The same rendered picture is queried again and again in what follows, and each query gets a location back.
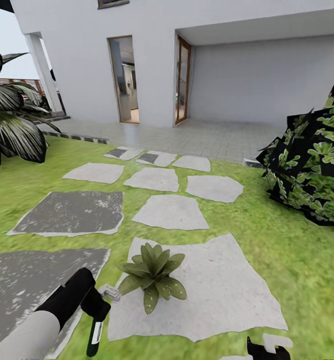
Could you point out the fixed window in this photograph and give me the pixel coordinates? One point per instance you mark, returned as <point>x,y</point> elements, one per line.
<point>125,78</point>

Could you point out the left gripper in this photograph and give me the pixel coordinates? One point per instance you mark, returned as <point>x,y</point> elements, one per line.
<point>98,308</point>

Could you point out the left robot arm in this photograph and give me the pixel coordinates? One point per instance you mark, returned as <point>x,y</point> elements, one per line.
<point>32,339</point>

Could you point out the insectifuge atomizer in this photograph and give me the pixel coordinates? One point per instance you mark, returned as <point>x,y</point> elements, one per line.
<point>94,338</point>

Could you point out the pot plant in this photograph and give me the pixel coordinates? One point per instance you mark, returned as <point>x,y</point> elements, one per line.
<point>150,272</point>

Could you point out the door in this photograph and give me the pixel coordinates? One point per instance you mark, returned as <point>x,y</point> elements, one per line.
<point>183,71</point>

